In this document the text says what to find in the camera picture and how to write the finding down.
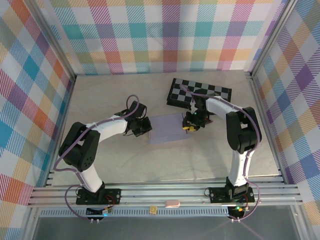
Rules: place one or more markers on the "white paper box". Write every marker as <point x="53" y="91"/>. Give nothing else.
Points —
<point x="165" y="127"/>

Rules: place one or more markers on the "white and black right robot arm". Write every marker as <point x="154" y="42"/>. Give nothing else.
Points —
<point x="220" y="106"/>

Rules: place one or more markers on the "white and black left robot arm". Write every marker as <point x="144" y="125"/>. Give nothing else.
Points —
<point x="110" y="127"/>

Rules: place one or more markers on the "black and grey chessboard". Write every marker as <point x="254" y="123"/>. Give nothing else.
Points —
<point x="215" y="91"/>

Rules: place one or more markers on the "pink oval eraser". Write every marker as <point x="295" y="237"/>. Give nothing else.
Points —
<point x="172" y="203"/>

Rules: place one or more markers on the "small yellow tag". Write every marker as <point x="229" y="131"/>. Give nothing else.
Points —
<point x="153" y="210"/>

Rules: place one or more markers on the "aluminium frame rail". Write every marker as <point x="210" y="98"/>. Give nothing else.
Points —
<point x="160" y="193"/>

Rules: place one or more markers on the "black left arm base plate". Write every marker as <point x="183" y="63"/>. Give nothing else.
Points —
<point x="112" y="196"/>

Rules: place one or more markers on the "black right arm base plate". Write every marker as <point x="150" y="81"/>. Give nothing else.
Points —
<point x="217" y="194"/>

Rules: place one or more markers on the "aluminium frame post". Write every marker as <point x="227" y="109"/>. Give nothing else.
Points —
<point x="272" y="35"/>
<point x="53" y="42"/>

